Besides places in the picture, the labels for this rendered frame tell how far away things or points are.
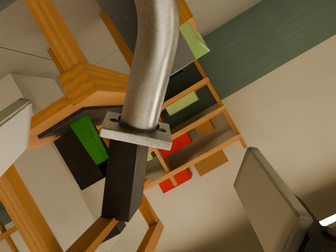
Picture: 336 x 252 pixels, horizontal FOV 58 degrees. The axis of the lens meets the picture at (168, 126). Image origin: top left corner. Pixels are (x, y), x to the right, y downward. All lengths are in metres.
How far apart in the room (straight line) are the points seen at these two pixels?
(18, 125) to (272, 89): 6.09
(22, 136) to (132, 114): 0.08
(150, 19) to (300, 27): 6.26
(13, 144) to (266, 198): 0.13
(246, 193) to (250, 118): 5.98
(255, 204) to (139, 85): 0.11
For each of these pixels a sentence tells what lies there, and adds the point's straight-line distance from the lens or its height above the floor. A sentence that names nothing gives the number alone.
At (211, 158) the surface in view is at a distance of 5.69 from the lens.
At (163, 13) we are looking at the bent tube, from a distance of 0.22.
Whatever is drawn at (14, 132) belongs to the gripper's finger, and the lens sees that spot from 0.17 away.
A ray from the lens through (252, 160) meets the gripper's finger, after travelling 0.18.
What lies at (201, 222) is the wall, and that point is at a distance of 6.61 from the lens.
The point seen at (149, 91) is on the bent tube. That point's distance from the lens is 0.22.
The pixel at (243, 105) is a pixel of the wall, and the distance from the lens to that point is 6.14.
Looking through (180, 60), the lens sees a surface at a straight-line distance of 0.27.
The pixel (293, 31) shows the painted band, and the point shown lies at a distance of 6.41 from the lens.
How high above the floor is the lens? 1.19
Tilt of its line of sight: level
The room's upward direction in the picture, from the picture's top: 150 degrees clockwise
